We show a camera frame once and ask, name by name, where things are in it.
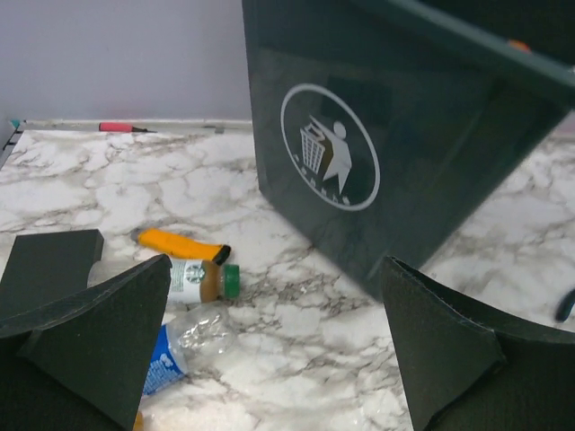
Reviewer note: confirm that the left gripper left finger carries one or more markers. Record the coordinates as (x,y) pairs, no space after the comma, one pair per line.
(80,363)

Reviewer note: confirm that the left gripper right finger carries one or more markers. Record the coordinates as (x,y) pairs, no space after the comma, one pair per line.
(466,365)

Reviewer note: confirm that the small orange bottle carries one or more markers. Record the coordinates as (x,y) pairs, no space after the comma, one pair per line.
(139,424)

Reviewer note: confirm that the crushed blue label bottle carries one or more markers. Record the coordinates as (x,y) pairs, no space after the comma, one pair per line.
(185,342)

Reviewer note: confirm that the starbucks glass bottle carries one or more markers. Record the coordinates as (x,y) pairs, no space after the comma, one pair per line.
(193,281)

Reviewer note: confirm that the orange crushed bottle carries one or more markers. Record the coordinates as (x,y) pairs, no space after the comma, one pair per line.
(517,44)

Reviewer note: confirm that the dark green plastic bin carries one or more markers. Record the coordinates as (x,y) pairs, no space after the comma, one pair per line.
(380,126)

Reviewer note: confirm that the orange utility knife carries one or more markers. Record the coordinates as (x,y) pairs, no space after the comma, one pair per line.
(180,247)

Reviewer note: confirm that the red marker pen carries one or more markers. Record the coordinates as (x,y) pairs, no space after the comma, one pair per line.
(120,127)

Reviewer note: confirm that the blue handled pliers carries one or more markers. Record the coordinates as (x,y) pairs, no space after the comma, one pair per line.
(565,306)

